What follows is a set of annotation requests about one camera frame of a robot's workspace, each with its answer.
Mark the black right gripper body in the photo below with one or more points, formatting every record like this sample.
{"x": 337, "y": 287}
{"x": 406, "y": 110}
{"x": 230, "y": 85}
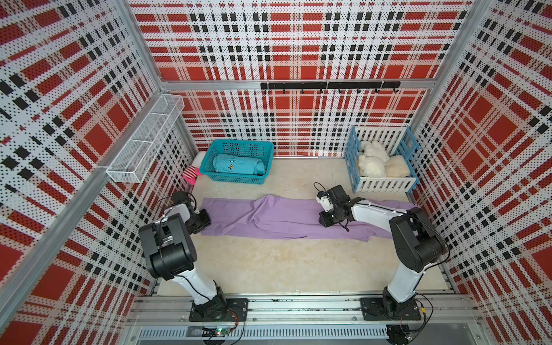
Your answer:
{"x": 331, "y": 216}

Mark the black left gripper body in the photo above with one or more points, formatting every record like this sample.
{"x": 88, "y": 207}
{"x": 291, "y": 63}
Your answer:
{"x": 198, "y": 221}

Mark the purple long pants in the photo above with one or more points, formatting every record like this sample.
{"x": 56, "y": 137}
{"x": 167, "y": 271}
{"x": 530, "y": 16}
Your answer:
{"x": 274, "y": 217}

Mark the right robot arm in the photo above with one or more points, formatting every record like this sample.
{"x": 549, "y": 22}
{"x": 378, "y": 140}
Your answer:
{"x": 417, "y": 243}

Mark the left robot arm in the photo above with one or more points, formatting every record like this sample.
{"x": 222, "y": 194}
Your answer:
{"x": 170, "y": 254}

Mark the blue white slatted crate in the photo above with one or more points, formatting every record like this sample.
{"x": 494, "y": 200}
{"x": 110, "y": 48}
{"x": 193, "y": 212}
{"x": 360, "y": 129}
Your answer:
{"x": 396, "y": 141}

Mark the white fluffy plush toy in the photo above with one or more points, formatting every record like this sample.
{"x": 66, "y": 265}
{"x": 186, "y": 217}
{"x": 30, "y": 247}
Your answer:
{"x": 371, "y": 160}

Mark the folded teal garment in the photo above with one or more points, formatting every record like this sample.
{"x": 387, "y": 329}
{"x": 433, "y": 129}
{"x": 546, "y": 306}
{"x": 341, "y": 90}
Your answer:
{"x": 238, "y": 165}

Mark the cream fluffy cushion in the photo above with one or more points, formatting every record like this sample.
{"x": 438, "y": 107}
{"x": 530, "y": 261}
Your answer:
{"x": 397, "y": 167}

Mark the teal plastic basket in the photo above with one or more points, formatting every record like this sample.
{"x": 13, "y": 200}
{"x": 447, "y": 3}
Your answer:
{"x": 250, "y": 149}

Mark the green circuit board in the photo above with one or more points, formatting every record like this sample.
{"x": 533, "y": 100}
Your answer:
{"x": 217, "y": 332}

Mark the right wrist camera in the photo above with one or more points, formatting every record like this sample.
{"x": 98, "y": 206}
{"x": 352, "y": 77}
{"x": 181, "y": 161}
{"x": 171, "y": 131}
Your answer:
{"x": 332, "y": 198}

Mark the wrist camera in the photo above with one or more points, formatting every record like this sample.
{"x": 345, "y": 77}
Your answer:
{"x": 332, "y": 198}
{"x": 183, "y": 197}

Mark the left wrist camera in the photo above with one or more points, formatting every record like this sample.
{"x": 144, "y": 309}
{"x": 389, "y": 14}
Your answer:
{"x": 183, "y": 197}

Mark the white wire wall basket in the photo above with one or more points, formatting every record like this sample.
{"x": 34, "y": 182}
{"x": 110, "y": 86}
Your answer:
{"x": 146, "y": 135}

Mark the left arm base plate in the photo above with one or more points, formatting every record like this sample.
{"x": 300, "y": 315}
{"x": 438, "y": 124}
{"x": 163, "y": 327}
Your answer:
{"x": 233, "y": 309}

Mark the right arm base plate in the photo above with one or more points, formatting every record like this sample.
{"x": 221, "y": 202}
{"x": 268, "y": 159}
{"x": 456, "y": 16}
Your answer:
{"x": 387, "y": 309}

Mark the black hook rail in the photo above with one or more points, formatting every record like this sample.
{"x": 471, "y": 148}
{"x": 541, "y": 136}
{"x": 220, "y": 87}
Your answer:
{"x": 331, "y": 85}

